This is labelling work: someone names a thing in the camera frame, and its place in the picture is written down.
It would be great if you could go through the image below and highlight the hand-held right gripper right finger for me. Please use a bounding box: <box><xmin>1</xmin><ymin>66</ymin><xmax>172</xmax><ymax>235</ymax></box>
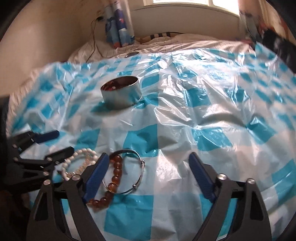
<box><xmin>188</xmin><ymin>152</ymin><xmax>272</xmax><ymax>241</ymax></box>

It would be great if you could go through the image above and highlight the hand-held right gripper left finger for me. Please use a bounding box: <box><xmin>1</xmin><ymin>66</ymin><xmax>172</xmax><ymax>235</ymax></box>
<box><xmin>26</xmin><ymin>152</ymin><xmax>110</xmax><ymax>241</ymax></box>

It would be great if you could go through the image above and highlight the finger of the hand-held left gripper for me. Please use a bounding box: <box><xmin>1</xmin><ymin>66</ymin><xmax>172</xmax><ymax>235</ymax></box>
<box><xmin>9</xmin><ymin>130</ymin><xmax>60</xmax><ymax>151</ymax></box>
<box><xmin>13</xmin><ymin>146</ymin><xmax>73</xmax><ymax>184</ymax></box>

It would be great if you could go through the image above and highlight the amber bead bracelet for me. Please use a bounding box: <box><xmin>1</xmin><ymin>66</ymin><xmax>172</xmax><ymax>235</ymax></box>
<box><xmin>87</xmin><ymin>155</ymin><xmax>123</xmax><ymax>210</ymax></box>

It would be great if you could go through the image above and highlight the white bead bracelet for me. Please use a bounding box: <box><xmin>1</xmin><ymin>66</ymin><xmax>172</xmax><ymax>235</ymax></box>
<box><xmin>60</xmin><ymin>149</ymin><xmax>99</xmax><ymax>182</ymax></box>

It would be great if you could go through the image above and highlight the silver bangle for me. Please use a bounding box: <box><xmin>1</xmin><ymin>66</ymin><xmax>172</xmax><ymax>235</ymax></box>
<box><xmin>102</xmin><ymin>149</ymin><xmax>147</xmax><ymax>194</ymax></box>

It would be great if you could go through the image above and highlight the dark red bead bracelet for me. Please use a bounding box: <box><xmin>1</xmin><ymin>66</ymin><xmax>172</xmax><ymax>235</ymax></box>
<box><xmin>103</xmin><ymin>80</ymin><xmax>130</xmax><ymax>91</ymax></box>

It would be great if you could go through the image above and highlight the round metal tin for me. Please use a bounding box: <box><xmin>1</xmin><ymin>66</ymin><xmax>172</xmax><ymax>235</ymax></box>
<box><xmin>100</xmin><ymin>76</ymin><xmax>142</xmax><ymax>109</ymax></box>

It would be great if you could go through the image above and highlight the blue checkered plastic sheet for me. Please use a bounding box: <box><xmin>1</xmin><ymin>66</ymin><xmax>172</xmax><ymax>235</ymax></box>
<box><xmin>5</xmin><ymin>46</ymin><xmax>296</xmax><ymax>241</ymax></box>

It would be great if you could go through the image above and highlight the blue cartoon curtain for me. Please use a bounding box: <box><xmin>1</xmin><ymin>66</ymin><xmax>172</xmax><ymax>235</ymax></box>
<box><xmin>104</xmin><ymin>0</ymin><xmax>136</xmax><ymax>48</ymax></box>
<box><xmin>238</xmin><ymin>0</ymin><xmax>258</xmax><ymax>42</ymax></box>

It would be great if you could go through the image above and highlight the striped pillow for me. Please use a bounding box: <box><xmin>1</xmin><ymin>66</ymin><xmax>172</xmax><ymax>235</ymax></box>
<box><xmin>141</xmin><ymin>32</ymin><xmax>184</xmax><ymax>42</ymax></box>

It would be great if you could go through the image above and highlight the black charger with cable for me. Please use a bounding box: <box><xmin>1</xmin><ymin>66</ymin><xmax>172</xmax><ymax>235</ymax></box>
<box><xmin>87</xmin><ymin>14</ymin><xmax>105</xmax><ymax>63</ymax></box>

